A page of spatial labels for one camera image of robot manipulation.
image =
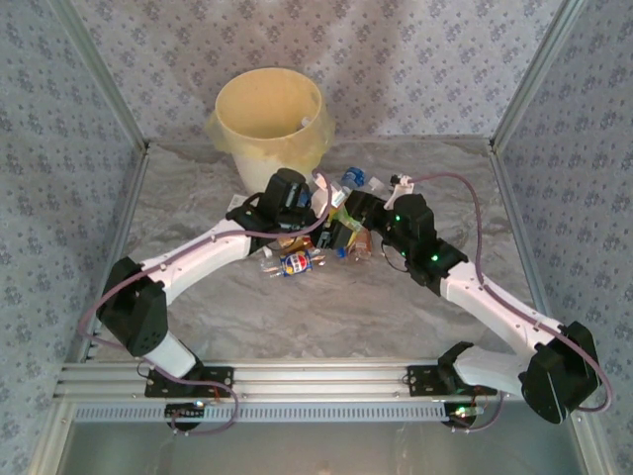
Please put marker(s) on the Pocari Sweat bottle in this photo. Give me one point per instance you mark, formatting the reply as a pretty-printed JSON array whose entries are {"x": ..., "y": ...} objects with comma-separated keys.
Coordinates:
[
  {"x": 304, "y": 198},
  {"x": 355, "y": 175}
]

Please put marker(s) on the brown snack packet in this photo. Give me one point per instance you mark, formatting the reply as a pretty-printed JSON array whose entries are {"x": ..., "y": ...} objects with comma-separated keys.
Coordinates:
[{"x": 365, "y": 245}]

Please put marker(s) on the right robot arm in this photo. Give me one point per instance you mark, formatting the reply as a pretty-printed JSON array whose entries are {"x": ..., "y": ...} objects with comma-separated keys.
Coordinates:
[{"x": 489, "y": 307}]

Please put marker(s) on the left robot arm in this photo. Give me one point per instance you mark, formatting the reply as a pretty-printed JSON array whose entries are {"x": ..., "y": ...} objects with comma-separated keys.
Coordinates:
[{"x": 198, "y": 262}]

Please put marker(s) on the white ribbed waste bin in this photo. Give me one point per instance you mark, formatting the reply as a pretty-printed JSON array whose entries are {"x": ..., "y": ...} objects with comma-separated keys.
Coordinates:
[{"x": 252, "y": 168}]

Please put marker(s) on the yellow plastic bin liner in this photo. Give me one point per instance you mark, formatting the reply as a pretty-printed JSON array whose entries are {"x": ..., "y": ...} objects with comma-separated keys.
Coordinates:
[{"x": 267, "y": 104}]

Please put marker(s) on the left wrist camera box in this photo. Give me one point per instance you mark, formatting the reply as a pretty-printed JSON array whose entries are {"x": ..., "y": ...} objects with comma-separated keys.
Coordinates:
[{"x": 321, "y": 203}]

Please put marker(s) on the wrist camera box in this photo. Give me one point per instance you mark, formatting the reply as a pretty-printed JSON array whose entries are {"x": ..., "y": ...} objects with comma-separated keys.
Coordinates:
[
  {"x": 399, "y": 187},
  {"x": 321, "y": 203}
]

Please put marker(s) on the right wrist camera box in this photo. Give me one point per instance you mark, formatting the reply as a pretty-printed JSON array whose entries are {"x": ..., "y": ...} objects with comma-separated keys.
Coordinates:
[{"x": 399, "y": 187}]

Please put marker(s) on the right aluminium side rail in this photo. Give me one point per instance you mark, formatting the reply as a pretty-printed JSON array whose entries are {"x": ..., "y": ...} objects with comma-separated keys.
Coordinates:
[{"x": 504, "y": 183}]

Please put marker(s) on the aluminium side rail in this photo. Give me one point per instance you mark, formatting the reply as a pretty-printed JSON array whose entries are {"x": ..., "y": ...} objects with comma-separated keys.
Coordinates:
[
  {"x": 504, "y": 183},
  {"x": 121, "y": 222}
]

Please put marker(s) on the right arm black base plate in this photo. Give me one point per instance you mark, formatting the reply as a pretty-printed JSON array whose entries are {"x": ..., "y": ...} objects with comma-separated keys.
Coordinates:
[{"x": 420, "y": 381}]

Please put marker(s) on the left aluminium side rail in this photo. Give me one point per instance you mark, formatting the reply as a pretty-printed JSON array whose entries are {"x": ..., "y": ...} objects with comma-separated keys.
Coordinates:
[{"x": 121, "y": 222}]

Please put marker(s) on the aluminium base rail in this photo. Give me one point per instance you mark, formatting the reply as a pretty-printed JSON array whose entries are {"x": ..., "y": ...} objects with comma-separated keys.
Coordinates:
[{"x": 321, "y": 378}]

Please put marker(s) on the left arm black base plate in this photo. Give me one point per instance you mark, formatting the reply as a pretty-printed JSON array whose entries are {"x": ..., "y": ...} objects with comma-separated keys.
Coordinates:
[{"x": 217, "y": 377}]

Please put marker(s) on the right aluminium frame post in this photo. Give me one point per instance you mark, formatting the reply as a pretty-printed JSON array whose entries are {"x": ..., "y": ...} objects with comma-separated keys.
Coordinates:
[{"x": 536, "y": 74}]

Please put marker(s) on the aluminium frame post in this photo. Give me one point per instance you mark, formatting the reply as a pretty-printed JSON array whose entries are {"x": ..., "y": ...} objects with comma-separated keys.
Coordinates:
[
  {"x": 104, "y": 79},
  {"x": 536, "y": 74}
]

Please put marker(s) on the left aluminium frame post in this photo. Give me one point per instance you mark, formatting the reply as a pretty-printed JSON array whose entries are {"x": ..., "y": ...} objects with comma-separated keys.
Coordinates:
[{"x": 104, "y": 79}]

